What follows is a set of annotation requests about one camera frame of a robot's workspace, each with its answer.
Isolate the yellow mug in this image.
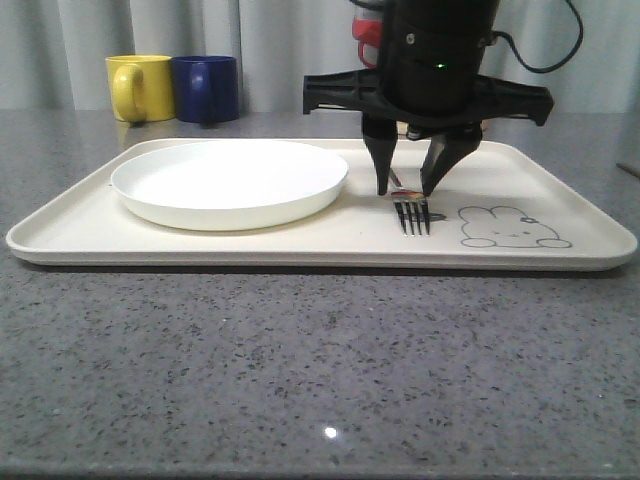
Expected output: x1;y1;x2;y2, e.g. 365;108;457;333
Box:
105;55;176;123

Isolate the silver metal chopstick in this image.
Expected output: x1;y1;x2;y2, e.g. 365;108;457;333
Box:
616;162;640;179

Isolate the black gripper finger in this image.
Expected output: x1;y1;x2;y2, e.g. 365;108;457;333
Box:
361;113;398;196
420;130;483;196

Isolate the grey curtain backdrop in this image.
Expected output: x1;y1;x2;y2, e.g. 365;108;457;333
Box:
1;1;639;113

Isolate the silver metal fork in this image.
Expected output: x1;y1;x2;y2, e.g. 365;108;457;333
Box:
389;169;431;236

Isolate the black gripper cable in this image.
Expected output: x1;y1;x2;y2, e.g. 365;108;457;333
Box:
487;0;585;74

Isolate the cream rabbit serving tray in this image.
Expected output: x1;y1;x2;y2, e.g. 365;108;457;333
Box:
6;138;638;271

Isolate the dark blue mug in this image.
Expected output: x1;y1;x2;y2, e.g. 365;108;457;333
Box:
170;55;240;124

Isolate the red ribbed mug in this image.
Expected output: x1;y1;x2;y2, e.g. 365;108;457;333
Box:
351;1;385;68

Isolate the white round plate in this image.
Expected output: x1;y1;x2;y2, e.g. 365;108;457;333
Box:
111;139;349;231

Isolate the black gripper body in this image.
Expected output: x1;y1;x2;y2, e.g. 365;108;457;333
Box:
303;1;553;133

